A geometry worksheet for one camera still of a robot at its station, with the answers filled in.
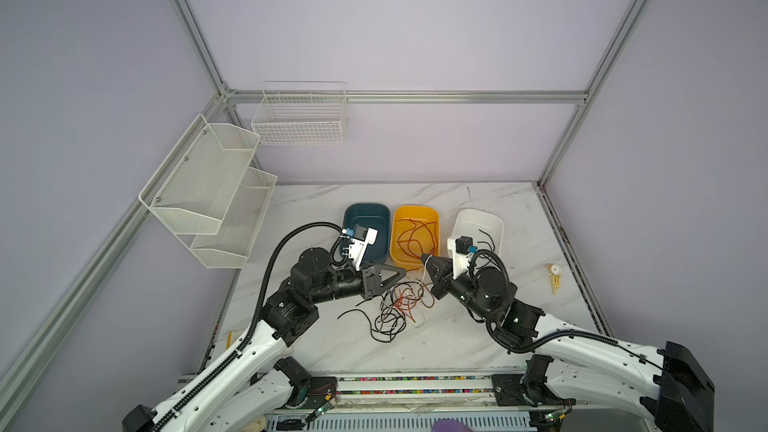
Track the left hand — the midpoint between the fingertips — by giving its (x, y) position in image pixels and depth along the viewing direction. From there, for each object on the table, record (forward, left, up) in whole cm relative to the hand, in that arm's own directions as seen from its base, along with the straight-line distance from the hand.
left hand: (403, 275), depth 61 cm
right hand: (+7, -5, -5) cm, 10 cm away
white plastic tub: (+34, -32, -30) cm, 56 cm away
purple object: (-23, -12, -31) cm, 41 cm away
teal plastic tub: (+39, +10, -28) cm, 48 cm away
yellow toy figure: (+15, -50, -28) cm, 59 cm away
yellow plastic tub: (+39, -7, -26) cm, 48 cm away
